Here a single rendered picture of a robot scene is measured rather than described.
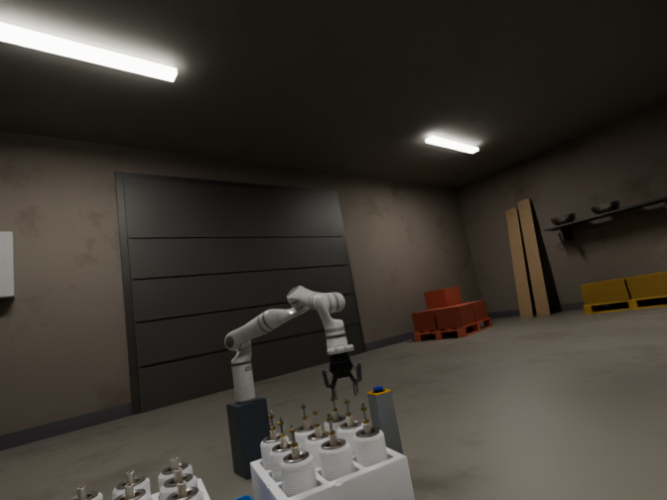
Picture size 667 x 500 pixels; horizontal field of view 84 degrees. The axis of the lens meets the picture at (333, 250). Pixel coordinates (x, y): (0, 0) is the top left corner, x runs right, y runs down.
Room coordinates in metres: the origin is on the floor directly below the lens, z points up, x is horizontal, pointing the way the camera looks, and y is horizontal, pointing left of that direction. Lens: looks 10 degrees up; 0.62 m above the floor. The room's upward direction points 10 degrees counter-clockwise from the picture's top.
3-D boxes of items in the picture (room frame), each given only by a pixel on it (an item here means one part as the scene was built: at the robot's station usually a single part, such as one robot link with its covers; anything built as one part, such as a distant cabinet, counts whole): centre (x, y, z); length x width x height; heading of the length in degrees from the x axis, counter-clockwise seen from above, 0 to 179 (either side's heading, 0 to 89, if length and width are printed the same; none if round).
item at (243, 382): (1.82, 0.52, 0.39); 0.09 x 0.09 x 0.17; 39
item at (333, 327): (1.33, 0.05, 0.62); 0.09 x 0.07 x 0.15; 116
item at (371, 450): (1.23, -0.01, 0.16); 0.10 x 0.10 x 0.18
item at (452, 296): (6.19, -1.71, 0.37); 1.32 x 1.03 x 0.74; 129
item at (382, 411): (1.48, -0.08, 0.16); 0.07 x 0.07 x 0.31; 26
